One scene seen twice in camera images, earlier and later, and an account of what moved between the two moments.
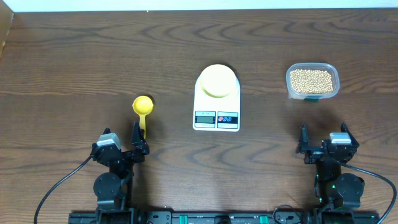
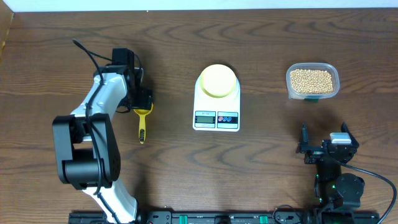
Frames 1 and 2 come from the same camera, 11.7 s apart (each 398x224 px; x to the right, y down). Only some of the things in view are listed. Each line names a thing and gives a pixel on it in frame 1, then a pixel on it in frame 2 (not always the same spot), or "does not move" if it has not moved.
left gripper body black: [132, 159] -> [140, 99]
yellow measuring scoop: [142, 106] does not move
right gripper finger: [344, 129] does not move
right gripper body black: [313, 157] does not move
